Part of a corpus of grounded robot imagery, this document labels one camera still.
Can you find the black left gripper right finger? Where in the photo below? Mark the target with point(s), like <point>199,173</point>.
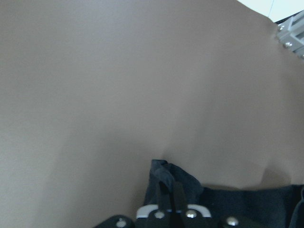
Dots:
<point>187,215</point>

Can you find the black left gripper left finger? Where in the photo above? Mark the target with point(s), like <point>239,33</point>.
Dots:
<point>155,215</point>

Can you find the black printed t-shirt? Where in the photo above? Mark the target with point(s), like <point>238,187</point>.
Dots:
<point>275,208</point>

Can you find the aluminium frame post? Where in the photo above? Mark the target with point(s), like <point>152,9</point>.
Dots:
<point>291,34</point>

